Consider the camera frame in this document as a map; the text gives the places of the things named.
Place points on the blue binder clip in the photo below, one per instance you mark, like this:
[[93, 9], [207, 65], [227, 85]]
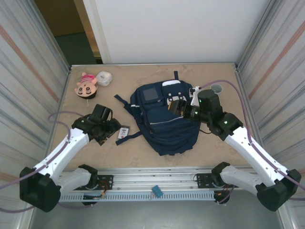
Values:
[[156, 190]]

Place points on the black white card pack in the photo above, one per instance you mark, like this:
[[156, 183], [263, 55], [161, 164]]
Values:
[[124, 133]]

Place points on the pink plush doll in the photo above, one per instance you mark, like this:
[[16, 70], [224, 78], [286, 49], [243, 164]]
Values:
[[85, 89]]

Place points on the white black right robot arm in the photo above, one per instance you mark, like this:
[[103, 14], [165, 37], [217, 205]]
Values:
[[250, 152]]

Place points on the white plastic case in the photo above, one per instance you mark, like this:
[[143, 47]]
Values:
[[103, 78]]

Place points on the aluminium rail frame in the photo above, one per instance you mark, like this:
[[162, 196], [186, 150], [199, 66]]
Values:
[[152, 177]]

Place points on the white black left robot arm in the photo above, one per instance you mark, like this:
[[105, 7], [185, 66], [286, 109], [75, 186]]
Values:
[[62, 152]]

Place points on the navy blue backpack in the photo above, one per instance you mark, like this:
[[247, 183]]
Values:
[[166, 133]]

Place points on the grey cup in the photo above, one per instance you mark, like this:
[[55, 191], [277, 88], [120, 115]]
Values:
[[218, 88]]

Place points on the brown wooden door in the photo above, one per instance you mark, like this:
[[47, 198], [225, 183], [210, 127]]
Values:
[[62, 16]]

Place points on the white partition panel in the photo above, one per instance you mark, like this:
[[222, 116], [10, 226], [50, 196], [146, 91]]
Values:
[[178, 31]]

